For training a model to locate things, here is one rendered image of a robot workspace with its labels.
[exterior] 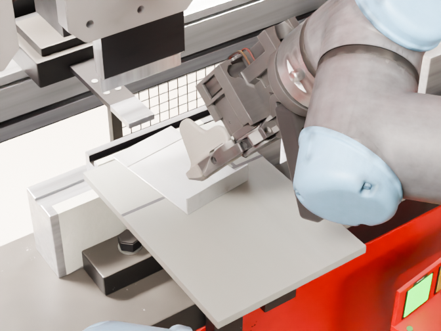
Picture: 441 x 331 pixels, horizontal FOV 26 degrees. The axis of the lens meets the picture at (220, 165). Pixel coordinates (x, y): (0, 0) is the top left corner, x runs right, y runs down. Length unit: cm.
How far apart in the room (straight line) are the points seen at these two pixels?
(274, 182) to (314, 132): 38
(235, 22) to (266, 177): 43
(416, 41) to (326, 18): 8
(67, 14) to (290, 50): 24
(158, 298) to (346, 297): 29
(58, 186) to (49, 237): 6
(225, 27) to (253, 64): 57
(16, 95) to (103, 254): 28
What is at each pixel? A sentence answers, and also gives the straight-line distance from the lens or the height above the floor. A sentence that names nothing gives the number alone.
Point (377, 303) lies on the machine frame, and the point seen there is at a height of 70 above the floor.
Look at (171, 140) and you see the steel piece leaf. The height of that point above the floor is 100.
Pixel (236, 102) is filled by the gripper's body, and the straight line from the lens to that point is 85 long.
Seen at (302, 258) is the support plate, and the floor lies 100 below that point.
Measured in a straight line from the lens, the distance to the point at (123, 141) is 109.
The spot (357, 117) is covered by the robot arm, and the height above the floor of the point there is 128.
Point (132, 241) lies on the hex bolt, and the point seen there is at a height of 92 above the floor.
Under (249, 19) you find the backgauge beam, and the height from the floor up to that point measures 94.
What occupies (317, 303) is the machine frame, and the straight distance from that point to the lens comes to 123.
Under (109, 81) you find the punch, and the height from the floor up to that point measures 109.
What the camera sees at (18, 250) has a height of 87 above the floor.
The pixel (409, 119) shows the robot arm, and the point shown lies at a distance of 65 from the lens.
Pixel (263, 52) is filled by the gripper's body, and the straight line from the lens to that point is 82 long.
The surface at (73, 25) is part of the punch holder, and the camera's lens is 92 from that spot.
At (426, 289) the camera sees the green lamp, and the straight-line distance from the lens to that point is 120.
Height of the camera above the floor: 166
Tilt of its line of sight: 39 degrees down
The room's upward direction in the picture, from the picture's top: straight up
